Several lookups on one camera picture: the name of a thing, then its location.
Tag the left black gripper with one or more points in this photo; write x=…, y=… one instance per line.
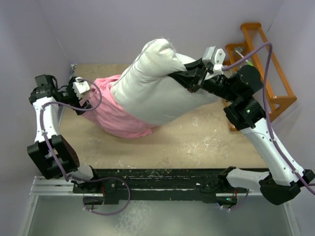
x=85, y=105

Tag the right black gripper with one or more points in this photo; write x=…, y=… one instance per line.
x=186, y=77

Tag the pink rose-patterned pillowcase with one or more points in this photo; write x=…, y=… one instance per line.
x=110, y=116

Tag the white pillow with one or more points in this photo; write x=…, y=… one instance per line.
x=146, y=91

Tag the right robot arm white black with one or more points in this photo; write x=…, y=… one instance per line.
x=284, y=179

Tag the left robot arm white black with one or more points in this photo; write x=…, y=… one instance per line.
x=51, y=153

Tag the green-capped white marker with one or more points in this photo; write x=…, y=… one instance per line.
x=242, y=57

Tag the orange wooden stepped rack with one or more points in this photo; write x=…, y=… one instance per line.
x=278, y=91

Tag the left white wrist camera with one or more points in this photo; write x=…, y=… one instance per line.
x=80, y=87

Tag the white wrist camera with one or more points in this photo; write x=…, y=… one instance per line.
x=213, y=59
x=80, y=87

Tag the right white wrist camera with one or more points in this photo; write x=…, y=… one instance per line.
x=213, y=59

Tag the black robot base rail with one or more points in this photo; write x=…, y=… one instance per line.
x=202, y=175

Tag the aluminium frame rail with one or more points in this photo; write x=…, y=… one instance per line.
x=49, y=188

